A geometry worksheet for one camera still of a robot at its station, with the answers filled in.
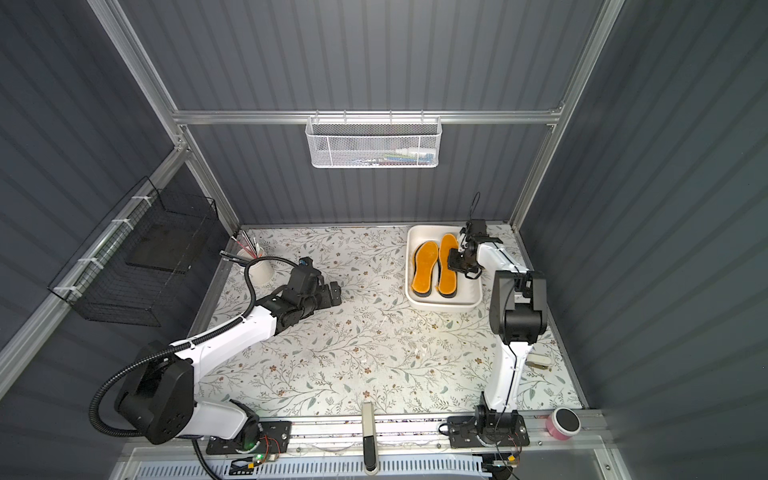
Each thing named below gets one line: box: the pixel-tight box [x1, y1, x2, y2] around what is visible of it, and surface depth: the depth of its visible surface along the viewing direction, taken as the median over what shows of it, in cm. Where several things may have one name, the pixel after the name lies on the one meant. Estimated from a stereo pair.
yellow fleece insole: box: [411, 241, 439, 297], surface depth 104 cm
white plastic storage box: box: [405, 225, 483, 309], surface depth 103 cm
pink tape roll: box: [545, 407, 582, 441], surface depth 73 cm
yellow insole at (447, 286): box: [437, 233, 459, 298], surface depth 102 cm
